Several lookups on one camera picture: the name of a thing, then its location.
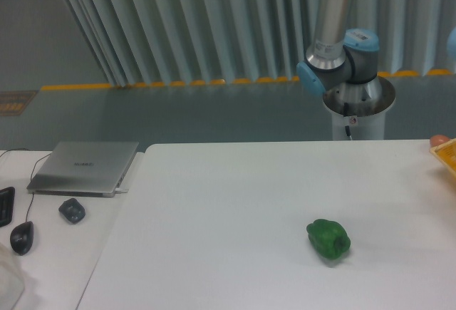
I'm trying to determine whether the black computer mouse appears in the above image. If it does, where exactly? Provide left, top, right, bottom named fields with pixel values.
left=10, top=221, right=34, bottom=256

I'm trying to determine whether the black keyboard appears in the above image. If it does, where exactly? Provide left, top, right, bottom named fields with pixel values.
left=0, top=187, right=15, bottom=227

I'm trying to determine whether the orange fruit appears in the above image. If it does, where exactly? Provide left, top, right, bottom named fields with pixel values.
left=429, top=135, right=450, bottom=147

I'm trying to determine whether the green bell pepper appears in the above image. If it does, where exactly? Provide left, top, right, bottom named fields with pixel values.
left=306, top=219, right=351, bottom=260

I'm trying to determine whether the black pedestal cable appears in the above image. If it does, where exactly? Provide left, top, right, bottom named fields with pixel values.
left=343, top=101, right=354, bottom=141

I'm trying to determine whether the black mouse cable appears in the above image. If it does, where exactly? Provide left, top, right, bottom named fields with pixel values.
left=0, top=148, right=53, bottom=224

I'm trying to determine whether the grey folding partition curtain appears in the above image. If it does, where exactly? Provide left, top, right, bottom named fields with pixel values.
left=66, top=0, right=455, bottom=87

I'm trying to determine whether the silver closed laptop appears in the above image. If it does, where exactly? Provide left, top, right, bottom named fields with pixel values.
left=27, top=141, right=139, bottom=197

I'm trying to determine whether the white striped sleeve forearm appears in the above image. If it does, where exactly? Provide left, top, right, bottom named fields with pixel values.
left=0, top=244, right=25, bottom=309

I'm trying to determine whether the yellow basket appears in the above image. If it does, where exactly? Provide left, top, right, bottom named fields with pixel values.
left=430, top=139, right=456, bottom=177

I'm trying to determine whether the brown floor mat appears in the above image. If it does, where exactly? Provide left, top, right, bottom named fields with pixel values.
left=0, top=91, right=38, bottom=116

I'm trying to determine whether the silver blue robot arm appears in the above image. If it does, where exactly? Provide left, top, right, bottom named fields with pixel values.
left=296, top=0, right=455, bottom=95

